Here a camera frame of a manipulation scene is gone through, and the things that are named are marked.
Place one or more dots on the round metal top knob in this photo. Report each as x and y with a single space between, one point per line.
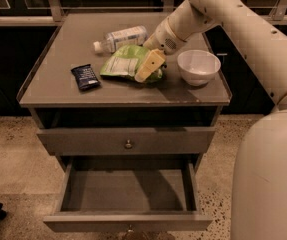
128 144

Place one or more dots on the round metal knob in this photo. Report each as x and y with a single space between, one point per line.
130 230
128 144

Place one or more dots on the grey drawer cabinet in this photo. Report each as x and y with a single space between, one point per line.
51 94

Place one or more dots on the open grey middle drawer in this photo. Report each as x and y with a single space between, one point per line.
109 194

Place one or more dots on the green rice chip bag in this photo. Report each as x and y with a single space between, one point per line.
125 63

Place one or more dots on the white ceramic bowl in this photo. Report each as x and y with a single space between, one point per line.
198 67

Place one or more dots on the grey top drawer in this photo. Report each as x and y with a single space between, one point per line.
111 141

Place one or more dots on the dark blue snack packet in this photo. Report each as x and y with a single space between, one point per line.
85 77

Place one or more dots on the metal railing frame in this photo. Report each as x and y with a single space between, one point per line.
56 4

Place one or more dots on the clear plastic water bottle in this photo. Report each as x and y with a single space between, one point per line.
114 40

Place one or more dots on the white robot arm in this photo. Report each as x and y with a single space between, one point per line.
259 190

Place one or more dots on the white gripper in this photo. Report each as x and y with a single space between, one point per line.
162 39

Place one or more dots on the round metal middle knob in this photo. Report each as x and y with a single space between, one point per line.
130 230

